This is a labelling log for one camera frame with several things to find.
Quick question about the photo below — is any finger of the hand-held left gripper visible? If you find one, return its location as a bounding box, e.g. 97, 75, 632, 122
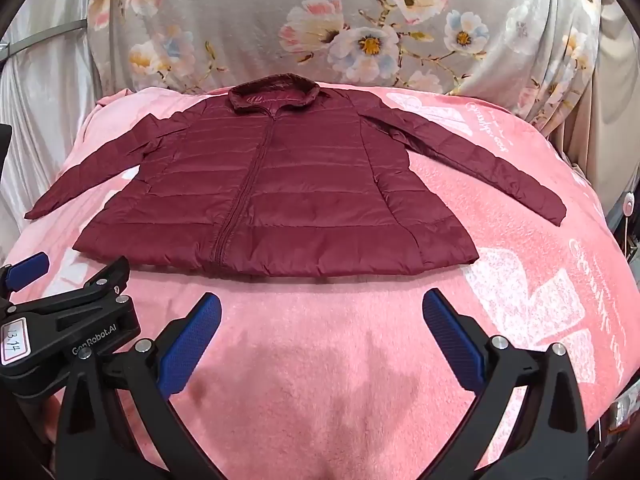
7, 256, 132, 319
0, 252, 51, 295

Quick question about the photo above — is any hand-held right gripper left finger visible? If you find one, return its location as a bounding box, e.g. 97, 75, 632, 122
54, 292, 223, 480

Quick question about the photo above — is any white satin curtain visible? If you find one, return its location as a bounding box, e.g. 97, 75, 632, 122
0, 0, 123, 241

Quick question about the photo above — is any maroon puffer jacket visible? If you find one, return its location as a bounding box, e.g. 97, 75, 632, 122
24, 74, 567, 278

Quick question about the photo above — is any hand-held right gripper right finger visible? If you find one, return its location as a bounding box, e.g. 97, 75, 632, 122
422, 288, 590, 480

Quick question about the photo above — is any pink printed blanket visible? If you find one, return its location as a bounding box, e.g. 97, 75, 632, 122
10, 80, 637, 480

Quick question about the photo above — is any grey floral sheet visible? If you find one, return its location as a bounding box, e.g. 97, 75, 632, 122
87, 0, 618, 188

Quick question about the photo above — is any grey metal bar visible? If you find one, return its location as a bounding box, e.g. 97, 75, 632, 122
0, 19, 89, 59

